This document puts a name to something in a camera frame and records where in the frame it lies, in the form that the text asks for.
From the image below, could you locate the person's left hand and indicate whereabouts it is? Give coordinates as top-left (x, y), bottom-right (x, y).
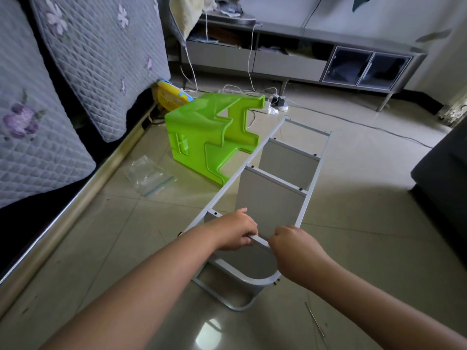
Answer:
top-left (200, 208), bottom-right (260, 252)

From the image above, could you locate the person's right hand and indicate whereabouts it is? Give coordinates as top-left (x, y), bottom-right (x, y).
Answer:
top-left (268, 225), bottom-right (333, 289)

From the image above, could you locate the white metal frame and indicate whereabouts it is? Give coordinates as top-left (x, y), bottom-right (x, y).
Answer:
top-left (191, 262), bottom-right (282, 312)
top-left (179, 113), bottom-right (333, 289)

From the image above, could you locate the clear plastic screw bag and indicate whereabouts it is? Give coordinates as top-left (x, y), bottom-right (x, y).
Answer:
top-left (124, 155), bottom-right (178, 197)

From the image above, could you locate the person's left forearm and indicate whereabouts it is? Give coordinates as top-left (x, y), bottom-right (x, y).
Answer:
top-left (44, 233), bottom-right (220, 350)

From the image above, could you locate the person's right forearm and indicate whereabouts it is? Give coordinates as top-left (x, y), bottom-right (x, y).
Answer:
top-left (310, 259), bottom-right (467, 350)

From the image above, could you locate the green plastic stool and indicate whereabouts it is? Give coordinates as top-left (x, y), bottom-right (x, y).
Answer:
top-left (165, 92), bottom-right (267, 187)

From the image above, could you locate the white power strip with plugs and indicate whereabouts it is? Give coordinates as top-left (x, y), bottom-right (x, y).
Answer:
top-left (266, 97), bottom-right (288, 115)

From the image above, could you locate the yellow plastic basket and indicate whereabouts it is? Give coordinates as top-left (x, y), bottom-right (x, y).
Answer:
top-left (155, 78), bottom-right (194, 114)

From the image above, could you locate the grey sofa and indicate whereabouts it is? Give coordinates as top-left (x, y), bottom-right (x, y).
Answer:
top-left (410, 116), bottom-right (467, 267)

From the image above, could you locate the grey marble TV cabinet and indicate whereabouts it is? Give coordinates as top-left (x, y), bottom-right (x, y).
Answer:
top-left (179, 14), bottom-right (428, 114)

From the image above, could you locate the patterned beige curtain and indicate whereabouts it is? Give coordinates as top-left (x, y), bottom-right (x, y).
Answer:
top-left (438, 87), bottom-right (467, 127)

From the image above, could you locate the grey textured furniture cover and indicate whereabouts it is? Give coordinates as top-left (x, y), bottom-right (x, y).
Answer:
top-left (0, 0), bottom-right (172, 212)

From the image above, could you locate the pile of pale cloth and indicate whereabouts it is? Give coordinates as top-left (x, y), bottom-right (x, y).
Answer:
top-left (171, 0), bottom-right (220, 41)

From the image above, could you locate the tangle of white cables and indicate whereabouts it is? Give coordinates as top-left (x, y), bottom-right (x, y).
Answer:
top-left (179, 18), bottom-right (289, 117)

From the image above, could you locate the long dark cable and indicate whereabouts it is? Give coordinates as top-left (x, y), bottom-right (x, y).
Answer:
top-left (286, 105), bottom-right (435, 150)

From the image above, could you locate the chrome metal base rail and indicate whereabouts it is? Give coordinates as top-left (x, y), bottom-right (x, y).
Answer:
top-left (0, 105), bottom-right (158, 318)

